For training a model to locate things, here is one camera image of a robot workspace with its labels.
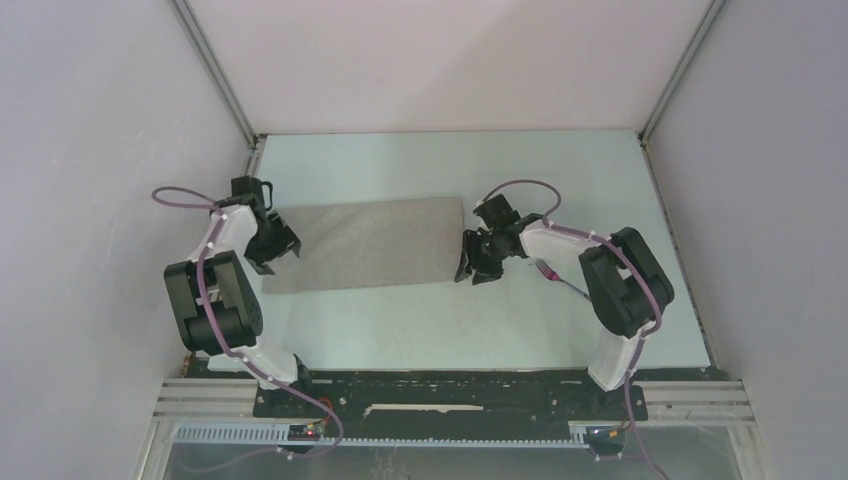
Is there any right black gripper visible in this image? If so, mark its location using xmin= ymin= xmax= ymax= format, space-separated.
xmin=456 ymin=227 xmax=508 ymax=284

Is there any grey cloth napkin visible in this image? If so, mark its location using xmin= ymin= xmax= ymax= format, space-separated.
xmin=262 ymin=197 xmax=465 ymax=294

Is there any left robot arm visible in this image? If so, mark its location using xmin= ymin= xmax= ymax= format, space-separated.
xmin=164 ymin=176 xmax=316 ymax=417

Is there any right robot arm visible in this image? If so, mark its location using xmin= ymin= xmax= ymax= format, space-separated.
xmin=455 ymin=194 xmax=675 ymax=418

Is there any pink metal fork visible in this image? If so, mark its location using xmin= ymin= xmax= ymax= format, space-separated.
xmin=534 ymin=259 xmax=590 ymax=300

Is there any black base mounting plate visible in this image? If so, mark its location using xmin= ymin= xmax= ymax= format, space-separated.
xmin=252 ymin=368 xmax=649 ymax=444

